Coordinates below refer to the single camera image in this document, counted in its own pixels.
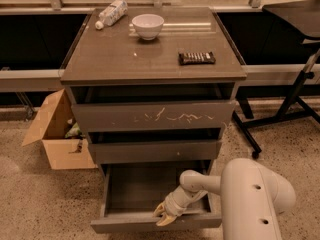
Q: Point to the grey middle drawer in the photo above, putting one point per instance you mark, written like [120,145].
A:
[154,151]

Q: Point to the dark chocolate bar wrapper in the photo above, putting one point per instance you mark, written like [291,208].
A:
[196,58]

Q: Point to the grey drawer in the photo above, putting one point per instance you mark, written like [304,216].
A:
[122,117]
[154,151]
[133,191]

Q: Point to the open cardboard box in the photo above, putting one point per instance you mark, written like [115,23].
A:
[50,126]

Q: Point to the green trash in box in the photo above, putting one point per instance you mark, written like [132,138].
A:
[74,130]

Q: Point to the grey top drawer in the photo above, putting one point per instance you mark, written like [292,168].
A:
[122,117]

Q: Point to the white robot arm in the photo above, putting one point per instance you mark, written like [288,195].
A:
[252,196]

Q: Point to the clear plastic water bottle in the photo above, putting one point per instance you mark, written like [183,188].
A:
[110,15]

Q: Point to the white ceramic bowl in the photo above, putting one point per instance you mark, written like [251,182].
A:
[148,26]

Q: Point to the black rolling stand table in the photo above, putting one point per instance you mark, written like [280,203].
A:
[304,18]

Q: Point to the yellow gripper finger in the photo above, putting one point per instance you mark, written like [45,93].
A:
[160,209]
[166,220]

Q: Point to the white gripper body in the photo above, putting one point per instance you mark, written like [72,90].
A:
[174,205]

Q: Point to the grey bottom drawer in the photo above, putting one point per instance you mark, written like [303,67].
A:
[133,191]

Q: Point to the dark grey drawer cabinet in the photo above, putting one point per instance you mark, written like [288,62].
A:
[114,65]

